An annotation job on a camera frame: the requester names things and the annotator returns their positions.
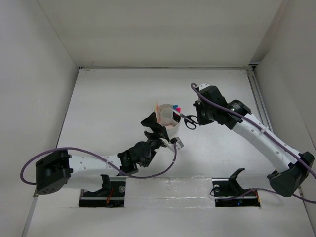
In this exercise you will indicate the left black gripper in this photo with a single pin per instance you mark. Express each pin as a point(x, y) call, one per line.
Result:
point(159, 132)

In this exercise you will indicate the black handled scissors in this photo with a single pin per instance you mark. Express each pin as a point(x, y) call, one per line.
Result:
point(190, 121)

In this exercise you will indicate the pink thin highlighter pen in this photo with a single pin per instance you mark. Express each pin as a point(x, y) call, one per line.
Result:
point(158, 111)

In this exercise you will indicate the aluminium rail on right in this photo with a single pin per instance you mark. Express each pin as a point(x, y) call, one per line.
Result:
point(258, 96)

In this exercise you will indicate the white round divided container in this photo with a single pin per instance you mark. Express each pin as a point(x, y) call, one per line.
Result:
point(165, 116)

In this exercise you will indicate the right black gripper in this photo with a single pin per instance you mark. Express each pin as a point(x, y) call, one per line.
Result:
point(201, 120)

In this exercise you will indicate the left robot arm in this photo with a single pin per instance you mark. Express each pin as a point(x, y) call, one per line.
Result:
point(59, 169)

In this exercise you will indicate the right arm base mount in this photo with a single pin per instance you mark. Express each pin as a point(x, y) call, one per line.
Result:
point(227, 192)

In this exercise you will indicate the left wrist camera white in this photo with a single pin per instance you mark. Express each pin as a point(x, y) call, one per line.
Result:
point(176, 143)

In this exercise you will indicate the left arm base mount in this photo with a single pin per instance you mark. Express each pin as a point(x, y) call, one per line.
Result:
point(110, 195)

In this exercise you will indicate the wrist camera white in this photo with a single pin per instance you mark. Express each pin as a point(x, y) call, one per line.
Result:
point(203, 86)
point(176, 143)

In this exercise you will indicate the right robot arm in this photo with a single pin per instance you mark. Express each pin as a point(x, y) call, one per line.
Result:
point(291, 166)

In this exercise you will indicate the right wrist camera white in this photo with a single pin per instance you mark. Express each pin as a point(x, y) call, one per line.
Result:
point(203, 86)

